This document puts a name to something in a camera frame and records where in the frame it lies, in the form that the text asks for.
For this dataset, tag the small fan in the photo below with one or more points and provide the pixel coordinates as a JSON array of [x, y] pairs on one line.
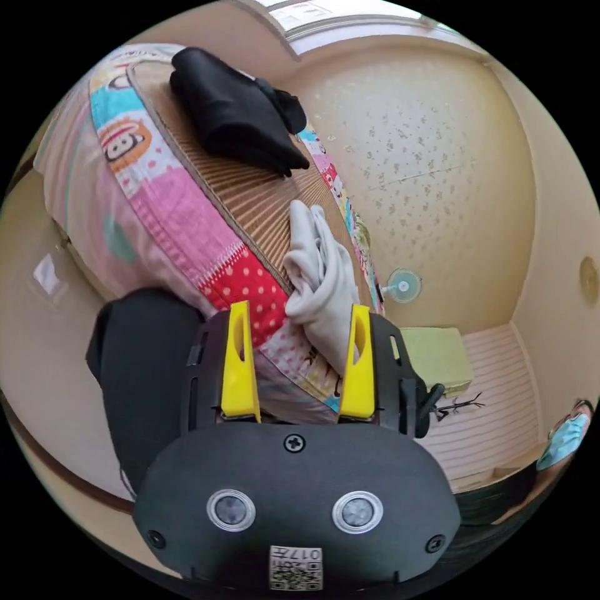
[[403, 284]]

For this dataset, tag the person's body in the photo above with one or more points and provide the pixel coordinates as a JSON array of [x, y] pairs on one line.
[[140, 375]]

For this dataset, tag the pile of clothes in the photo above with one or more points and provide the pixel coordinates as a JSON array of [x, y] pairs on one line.
[[239, 112]]

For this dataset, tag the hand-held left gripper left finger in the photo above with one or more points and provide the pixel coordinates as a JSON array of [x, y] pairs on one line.
[[240, 375]]

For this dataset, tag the white long sleeve shirt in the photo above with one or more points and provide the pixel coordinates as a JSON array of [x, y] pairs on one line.
[[323, 286]]

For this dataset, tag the green cushion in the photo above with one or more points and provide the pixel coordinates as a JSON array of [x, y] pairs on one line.
[[436, 356]]

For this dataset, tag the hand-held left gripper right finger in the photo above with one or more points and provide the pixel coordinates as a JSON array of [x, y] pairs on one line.
[[358, 389]]

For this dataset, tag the bed with mat and printed quilt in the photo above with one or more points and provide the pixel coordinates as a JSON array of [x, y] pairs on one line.
[[244, 187]]

